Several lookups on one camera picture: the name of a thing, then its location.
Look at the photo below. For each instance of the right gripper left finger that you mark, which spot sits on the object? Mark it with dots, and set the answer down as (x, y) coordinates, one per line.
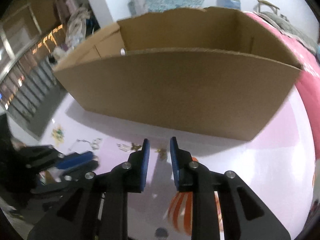
(95, 206)

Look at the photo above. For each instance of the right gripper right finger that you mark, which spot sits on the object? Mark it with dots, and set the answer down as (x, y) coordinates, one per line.
(244, 214)

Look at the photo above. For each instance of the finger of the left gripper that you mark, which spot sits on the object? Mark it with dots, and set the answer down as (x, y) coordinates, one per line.
(74, 160)
(55, 180)

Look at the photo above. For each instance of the silver rhinestone hair clip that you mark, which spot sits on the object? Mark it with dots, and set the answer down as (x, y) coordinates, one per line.
(124, 147)

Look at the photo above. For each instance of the small gold earring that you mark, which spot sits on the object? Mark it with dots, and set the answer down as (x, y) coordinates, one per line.
(162, 154)

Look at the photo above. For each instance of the metal balcony railing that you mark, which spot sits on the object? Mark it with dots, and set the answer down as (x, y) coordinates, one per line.
(28, 79)

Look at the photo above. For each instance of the pile of clothes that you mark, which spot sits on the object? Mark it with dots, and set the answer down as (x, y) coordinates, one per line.
(79, 21)

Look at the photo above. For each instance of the brown cardboard box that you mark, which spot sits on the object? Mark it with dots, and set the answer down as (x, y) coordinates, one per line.
(212, 71)

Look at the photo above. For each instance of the pink floral blanket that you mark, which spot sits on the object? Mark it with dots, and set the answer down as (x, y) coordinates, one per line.
(308, 81)

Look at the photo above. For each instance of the wooden chair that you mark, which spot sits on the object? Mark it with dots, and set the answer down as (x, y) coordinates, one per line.
(274, 8)

